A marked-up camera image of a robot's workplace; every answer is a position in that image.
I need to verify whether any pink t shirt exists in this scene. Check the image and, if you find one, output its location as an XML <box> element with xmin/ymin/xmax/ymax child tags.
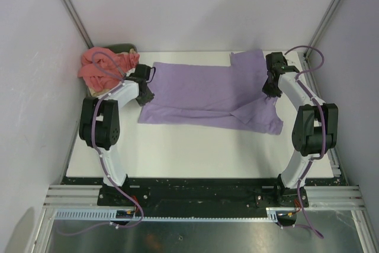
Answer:
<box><xmin>78</xmin><ymin>46</ymin><xmax>140</xmax><ymax>89</ymax></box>

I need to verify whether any left aluminium frame post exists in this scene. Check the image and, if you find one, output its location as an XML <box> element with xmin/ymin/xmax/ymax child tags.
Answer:
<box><xmin>61</xmin><ymin>0</ymin><xmax>94</xmax><ymax>49</ymax></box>

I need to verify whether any aluminium frame post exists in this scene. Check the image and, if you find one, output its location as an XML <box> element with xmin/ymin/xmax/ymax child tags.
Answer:
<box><xmin>309</xmin><ymin>0</ymin><xmax>343</xmax><ymax>47</ymax></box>
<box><xmin>61</xmin><ymin>0</ymin><xmax>94</xmax><ymax>49</ymax></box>

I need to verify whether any right aluminium frame post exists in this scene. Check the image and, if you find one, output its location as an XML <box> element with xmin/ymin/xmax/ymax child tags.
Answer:
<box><xmin>309</xmin><ymin>0</ymin><xmax>343</xmax><ymax>47</ymax></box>

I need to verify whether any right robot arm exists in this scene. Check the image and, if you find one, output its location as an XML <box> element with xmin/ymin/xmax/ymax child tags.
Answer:
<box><xmin>262</xmin><ymin>52</ymin><xmax>339</xmax><ymax>206</ymax></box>

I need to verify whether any dark grey plastic bin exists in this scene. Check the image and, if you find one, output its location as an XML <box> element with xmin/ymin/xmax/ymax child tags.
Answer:
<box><xmin>87</xmin><ymin>42</ymin><xmax>142</xmax><ymax>100</ymax></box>

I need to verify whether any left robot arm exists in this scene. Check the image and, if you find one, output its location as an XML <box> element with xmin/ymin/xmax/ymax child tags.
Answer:
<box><xmin>79</xmin><ymin>64</ymin><xmax>156</xmax><ymax>206</ymax></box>

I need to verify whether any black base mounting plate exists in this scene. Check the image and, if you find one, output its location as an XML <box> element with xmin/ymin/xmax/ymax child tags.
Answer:
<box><xmin>97</xmin><ymin>177</ymin><xmax>310</xmax><ymax>218</ymax></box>

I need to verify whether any grey slotted cable duct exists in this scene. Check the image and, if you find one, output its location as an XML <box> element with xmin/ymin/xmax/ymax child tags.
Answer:
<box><xmin>53</xmin><ymin>207</ymin><xmax>282</xmax><ymax>222</ymax></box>

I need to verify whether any purple t shirt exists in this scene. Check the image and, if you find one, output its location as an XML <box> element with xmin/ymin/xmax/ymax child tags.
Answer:
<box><xmin>139</xmin><ymin>50</ymin><xmax>283</xmax><ymax>135</ymax></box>

